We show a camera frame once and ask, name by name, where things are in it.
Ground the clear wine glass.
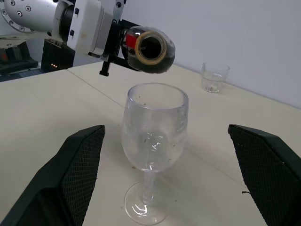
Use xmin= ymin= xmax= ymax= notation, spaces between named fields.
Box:
xmin=121 ymin=82 xmax=190 ymax=225

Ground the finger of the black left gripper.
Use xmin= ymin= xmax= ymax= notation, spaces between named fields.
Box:
xmin=115 ymin=55 xmax=133 ymax=68
xmin=120 ymin=19 xmax=142 ymax=32

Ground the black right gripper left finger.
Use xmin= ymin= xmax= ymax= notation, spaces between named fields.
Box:
xmin=0 ymin=124 xmax=106 ymax=226

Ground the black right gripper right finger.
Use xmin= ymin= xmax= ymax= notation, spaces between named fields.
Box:
xmin=227 ymin=124 xmax=301 ymax=226

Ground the clear glass tumbler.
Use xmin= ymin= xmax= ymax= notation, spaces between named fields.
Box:
xmin=201 ymin=61 xmax=230 ymax=93

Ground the grey black equipment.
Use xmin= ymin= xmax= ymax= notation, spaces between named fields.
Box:
xmin=0 ymin=34 xmax=39 ymax=76

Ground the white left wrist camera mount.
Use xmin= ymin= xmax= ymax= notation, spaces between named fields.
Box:
xmin=52 ymin=0 xmax=124 ymax=62

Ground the black electronics box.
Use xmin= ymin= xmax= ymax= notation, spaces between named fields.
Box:
xmin=41 ymin=38 xmax=76 ymax=71

